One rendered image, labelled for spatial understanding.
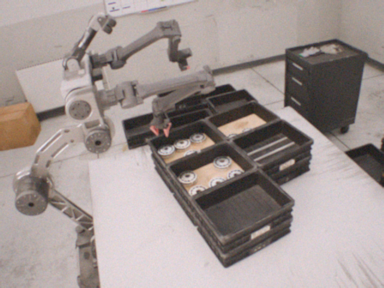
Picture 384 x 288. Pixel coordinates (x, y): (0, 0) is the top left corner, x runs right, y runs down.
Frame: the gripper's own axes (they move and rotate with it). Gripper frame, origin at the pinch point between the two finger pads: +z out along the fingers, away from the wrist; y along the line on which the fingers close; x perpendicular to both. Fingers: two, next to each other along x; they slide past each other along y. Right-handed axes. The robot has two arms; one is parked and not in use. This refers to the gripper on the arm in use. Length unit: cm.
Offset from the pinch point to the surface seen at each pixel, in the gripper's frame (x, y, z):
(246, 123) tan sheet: -41, -42, 14
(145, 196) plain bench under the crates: 25.9, 4.9, 27.3
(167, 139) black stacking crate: -7.3, 1.0, 8.9
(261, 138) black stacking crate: -22, -55, 11
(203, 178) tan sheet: 17.4, -29.6, 14.0
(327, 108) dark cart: -143, -99, 56
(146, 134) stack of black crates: -53, 45, 41
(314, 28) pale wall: -393, -81, 57
